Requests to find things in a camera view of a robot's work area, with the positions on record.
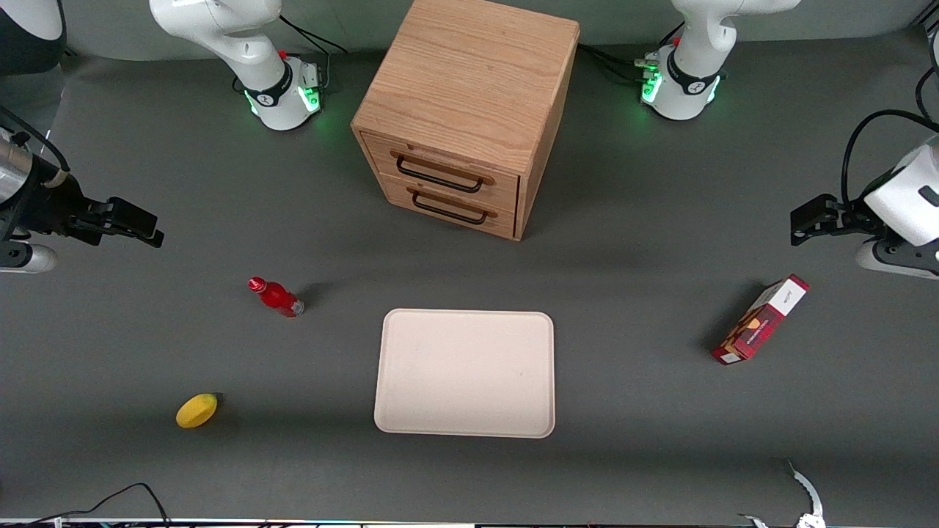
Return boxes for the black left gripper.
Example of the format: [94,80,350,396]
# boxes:
[790,194,884,247]

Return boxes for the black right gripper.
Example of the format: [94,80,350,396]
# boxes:
[28,173,165,249]

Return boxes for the red coke bottle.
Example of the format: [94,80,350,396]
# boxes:
[248,276,305,318]

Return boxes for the beige rectangular tray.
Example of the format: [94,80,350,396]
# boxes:
[373,308,556,439]

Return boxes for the red and white snack box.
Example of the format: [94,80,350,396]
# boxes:
[710,274,811,366]

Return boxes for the yellow lemon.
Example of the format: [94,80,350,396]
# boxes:
[175,393,219,430]

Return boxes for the wooden drawer with larger front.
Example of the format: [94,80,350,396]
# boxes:
[361,132,521,214]

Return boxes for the wooden drawer with smaller front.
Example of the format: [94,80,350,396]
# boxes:
[377,173,519,240]

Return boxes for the wooden drawer cabinet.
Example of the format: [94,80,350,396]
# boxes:
[351,0,581,242]

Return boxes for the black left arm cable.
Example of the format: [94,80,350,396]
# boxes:
[841,22,939,210]

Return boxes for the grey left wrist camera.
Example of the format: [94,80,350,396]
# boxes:
[855,238,939,280]

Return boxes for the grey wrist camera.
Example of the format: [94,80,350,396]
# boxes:
[0,242,59,274]
[855,238,939,280]

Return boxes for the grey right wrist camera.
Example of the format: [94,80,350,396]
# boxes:
[0,242,59,274]

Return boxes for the black left arm base cables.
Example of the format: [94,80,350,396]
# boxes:
[578,22,687,83]

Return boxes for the black arm base cables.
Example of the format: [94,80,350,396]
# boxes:
[578,22,687,83]
[279,13,349,92]

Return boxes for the black right arm base cables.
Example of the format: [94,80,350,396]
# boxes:
[279,13,349,92]

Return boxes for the white curved strap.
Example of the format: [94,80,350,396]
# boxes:
[739,459,825,528]

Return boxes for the thin black table cable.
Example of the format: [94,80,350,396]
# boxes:
[22,483,171,528]

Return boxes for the long black drawer handle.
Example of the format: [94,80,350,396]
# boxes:
[390,150,495,194]

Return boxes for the short black drawer handle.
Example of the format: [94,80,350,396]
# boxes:
[406,187,499,226]

